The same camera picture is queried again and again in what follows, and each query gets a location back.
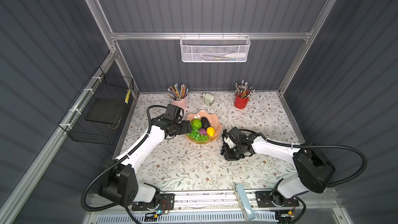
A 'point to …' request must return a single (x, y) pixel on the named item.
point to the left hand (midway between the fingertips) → (185, 128)
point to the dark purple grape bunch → (223, 146)
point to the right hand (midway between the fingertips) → (227, 159)
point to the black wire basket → (94, 116)
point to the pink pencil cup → (181, 103)
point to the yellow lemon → (210, 131)
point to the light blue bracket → (245, 205)
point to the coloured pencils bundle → (177, 93)
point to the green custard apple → (196, 123)
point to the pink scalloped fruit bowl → (213, 122)
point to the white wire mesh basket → (215, 48)
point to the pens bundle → (241, 90)
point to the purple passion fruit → (202, 131)
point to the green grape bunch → (195, 134)
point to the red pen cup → (240, 102)
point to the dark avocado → (204, 122)
